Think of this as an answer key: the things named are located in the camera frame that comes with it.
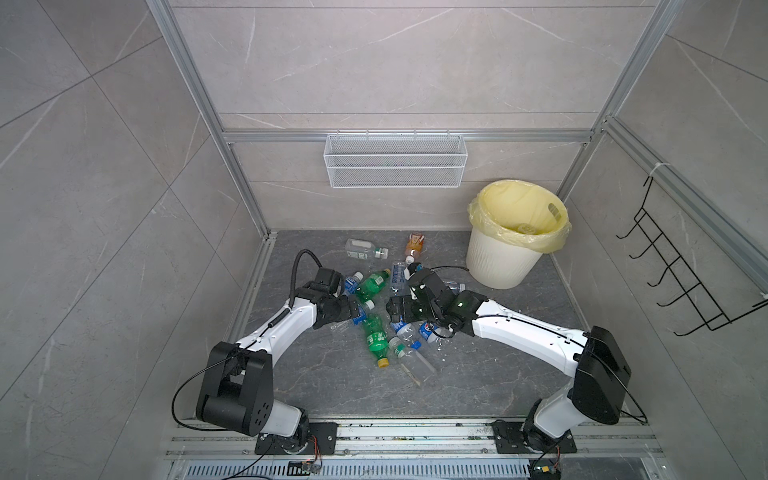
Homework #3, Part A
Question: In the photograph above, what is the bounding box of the blue label bottle centre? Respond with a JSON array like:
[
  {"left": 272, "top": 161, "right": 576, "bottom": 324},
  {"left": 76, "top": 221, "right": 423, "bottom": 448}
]
[{"left": 391, "top": 322, "right": 422, "bottom": 350}]

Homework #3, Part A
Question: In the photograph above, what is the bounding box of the white wire mesh basket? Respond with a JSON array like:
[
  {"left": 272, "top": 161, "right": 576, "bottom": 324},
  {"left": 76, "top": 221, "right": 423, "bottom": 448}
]
[{"left": 323, "top": 133, "right": 468, "bottom": 189}]

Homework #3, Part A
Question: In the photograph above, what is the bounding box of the Pepsi blue label bottle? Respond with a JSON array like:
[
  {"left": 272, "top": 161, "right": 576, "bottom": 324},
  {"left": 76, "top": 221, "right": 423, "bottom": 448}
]
[{"left": 418, "top": 321, "right": 451, "bottom": 352}]

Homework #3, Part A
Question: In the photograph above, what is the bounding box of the clear bottle blue cap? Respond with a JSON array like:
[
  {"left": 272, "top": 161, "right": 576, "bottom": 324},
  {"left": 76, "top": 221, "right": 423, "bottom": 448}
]
[{"left": 390, "top": 261, "right": 408, "bottom": 295}]

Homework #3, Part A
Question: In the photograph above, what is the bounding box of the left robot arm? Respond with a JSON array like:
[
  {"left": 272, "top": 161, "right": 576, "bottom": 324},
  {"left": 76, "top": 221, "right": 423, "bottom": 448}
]
[{"left": 195, "top": 268, "right": 358, "bottom": 443}]

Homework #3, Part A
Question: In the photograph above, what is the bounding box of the green Sprite bottle yellow cap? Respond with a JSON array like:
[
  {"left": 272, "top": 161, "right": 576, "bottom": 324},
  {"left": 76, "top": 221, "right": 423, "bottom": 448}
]
[{"left": 362, "top": 314, "right": 389, "bottom": 368}]

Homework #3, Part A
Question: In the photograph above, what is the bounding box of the yellow bin liner bag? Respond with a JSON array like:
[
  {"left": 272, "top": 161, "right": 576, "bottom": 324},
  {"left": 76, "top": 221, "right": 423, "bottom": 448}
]
[{"left": 468, "top": 179, "right": 572, "bottom": 254}]

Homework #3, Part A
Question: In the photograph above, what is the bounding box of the green bottle upper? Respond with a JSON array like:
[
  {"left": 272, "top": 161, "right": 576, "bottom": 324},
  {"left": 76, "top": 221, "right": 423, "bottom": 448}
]
[{"left": 355, "top": 269, "right": 391, "bottom": 303}]

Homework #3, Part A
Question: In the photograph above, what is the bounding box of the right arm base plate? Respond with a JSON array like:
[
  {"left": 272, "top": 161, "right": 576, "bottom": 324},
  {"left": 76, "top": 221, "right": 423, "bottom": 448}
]
[{"left": 490, "top": 420, "right": 577, "bottom": 454}]

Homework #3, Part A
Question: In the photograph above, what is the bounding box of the blue label bottle white cap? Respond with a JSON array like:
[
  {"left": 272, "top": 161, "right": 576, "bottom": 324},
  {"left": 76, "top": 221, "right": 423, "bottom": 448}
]
[{"left": 342, "top": 271, "right": 364, "bottom": 296}]

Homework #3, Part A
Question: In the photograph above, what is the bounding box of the amber tea bottle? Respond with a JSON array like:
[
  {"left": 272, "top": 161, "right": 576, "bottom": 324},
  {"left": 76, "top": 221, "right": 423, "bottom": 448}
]
[{"left": 405, "top": 233, "right": 425, "bottom": 264}]

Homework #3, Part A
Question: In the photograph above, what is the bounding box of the black wire hook rack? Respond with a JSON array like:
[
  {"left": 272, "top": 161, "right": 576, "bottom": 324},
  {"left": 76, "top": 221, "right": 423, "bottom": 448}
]
[{"left": 615, "top": 176, "right": 767, "bottom": 338}]

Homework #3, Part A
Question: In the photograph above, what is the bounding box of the clear bottle green label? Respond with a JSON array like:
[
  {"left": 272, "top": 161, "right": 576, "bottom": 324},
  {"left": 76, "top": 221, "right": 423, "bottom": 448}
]
[{"left": 345, "top": 238, "right": 389, "bottom": 260}]

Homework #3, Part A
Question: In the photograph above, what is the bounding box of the aluminium front rail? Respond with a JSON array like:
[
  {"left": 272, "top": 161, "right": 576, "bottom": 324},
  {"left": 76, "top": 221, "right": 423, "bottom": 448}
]
[{"left": 150, "top": 417, "right": 676, "bottom": 479}]

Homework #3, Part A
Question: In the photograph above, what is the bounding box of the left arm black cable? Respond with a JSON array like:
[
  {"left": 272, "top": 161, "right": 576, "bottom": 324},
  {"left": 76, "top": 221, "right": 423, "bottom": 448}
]
[{"left": 170, "top": 248, "right": 323, "bottom": 480}]

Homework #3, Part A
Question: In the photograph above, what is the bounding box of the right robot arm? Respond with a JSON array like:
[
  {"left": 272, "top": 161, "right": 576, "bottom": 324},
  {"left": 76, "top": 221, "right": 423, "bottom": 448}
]
[{"left": 386, "top": 264, "right": 631, "bottom": 452}]

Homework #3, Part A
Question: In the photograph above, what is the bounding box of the clear bottle white cap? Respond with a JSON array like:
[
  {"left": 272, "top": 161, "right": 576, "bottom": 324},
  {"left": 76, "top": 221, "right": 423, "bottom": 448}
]
[{"left": 445, "top": 281, "right": 466, "bottom": 295}]

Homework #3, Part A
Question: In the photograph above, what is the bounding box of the Pocari blue label bottle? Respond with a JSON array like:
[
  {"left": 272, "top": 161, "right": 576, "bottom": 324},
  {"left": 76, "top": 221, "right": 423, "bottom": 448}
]
[{"left": 352, "top": 300, "right": 375, "bottom": 325}]

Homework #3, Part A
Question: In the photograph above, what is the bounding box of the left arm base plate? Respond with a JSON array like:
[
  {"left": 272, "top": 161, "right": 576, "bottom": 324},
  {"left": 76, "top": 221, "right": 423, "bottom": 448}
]
[{"left": 254, "top": 422, "right": 339, "bottom": 456}]

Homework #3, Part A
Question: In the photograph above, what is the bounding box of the white plastic waste bin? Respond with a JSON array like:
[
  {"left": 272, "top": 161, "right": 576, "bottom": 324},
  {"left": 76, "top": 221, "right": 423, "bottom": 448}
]
[{"left": 466, "top": 227, "right": 542, "bottom": 290}]

